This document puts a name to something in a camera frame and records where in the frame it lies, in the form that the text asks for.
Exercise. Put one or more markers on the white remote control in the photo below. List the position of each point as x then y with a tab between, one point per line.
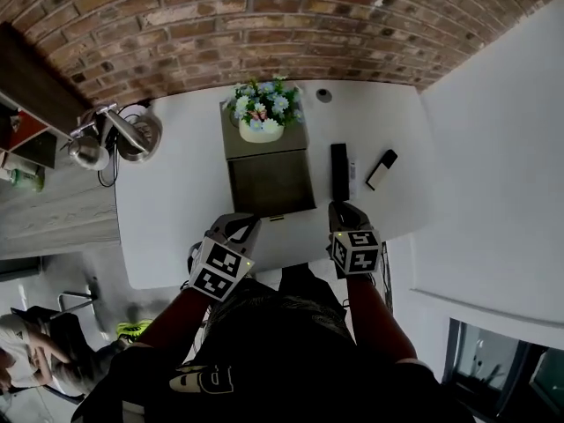
353	179

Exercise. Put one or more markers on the silver desk lamp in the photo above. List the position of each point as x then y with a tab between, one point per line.
132	135

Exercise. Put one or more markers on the dark window frame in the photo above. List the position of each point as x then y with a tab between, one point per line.
454	359

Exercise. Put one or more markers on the blue flowers in white pot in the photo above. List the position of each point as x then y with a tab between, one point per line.
262	113

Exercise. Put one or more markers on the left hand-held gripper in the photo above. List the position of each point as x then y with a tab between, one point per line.
216	267

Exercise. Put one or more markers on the person's right forearm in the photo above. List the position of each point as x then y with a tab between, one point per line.
379	320

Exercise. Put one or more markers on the black office chair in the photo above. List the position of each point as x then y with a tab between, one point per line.
75	295

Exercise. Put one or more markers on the white jug with green label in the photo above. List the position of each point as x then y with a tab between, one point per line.
28	181

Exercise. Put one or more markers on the white desk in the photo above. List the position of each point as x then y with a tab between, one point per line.
176	218

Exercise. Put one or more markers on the grey shelf hutch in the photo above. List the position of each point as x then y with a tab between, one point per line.
39	77

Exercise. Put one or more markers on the person's black patterned shirt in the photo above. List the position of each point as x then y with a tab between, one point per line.
273	359

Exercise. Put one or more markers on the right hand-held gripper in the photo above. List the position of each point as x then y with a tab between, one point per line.
359	254

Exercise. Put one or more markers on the grey desk organizer tray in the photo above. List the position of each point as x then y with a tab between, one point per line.
273	183

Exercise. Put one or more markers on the person's left forearm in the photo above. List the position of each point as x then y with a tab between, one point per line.
172	320

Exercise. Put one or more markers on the grey wood-grain desk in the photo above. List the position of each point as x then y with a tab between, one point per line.
61	218

